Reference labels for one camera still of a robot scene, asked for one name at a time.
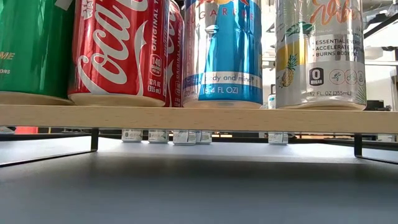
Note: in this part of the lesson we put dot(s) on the white Celsius can pineapple print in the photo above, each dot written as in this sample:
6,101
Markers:
320,62

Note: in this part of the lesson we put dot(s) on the red Coca-Cola can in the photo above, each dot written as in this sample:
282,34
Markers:
176,62
118,56

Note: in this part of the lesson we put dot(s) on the red cart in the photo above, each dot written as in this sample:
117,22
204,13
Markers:
28,130

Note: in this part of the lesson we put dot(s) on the black desk equipment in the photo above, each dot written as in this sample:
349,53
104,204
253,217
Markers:
377,106

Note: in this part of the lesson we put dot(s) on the green Sprite soda can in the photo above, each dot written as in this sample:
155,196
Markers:
31,46

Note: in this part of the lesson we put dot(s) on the wooden shelf black metal frame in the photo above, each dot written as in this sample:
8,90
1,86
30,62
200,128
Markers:
199,119

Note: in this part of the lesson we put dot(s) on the blue silver Red Bull can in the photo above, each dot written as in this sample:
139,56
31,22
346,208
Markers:
224,56

